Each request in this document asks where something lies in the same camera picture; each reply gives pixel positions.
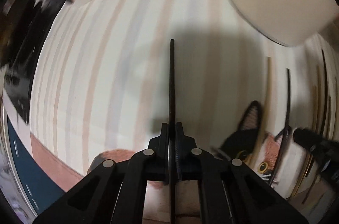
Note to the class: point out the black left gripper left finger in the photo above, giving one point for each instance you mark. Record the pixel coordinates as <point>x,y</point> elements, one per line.
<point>159,160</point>

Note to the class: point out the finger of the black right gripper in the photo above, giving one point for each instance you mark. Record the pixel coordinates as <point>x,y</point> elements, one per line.
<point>325,153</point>

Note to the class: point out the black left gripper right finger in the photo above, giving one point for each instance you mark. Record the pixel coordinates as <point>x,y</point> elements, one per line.
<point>185,162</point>

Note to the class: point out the light wooden chopstick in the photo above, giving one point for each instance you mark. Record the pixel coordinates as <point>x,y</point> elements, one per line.
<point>265,115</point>

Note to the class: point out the brown wooden chopstick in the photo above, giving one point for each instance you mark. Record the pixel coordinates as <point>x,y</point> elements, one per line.
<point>307,159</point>

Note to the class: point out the striped cat table mat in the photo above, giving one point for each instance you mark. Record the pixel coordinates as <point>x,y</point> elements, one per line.
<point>111,72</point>

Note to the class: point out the black induction cooktop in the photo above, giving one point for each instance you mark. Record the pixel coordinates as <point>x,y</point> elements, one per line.
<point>28,39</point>

